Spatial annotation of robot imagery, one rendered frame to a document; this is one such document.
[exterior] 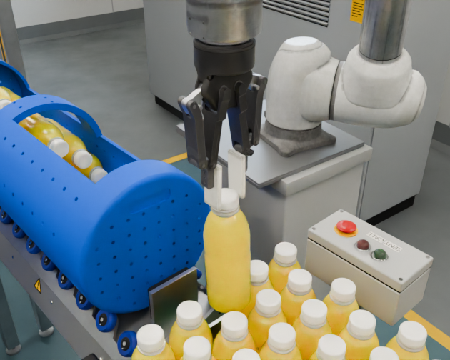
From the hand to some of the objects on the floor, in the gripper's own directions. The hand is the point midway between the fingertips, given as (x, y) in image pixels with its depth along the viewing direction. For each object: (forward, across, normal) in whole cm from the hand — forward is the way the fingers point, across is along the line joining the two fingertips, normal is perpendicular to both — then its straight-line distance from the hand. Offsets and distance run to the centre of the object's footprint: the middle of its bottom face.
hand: (225, 179), depth 74 cm
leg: (+130, +10, -117) cm, 176 cm away
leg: (+130, -4, -117) cm, 175 cm away
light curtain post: (+130, -30, -162) cm, 210 cm away
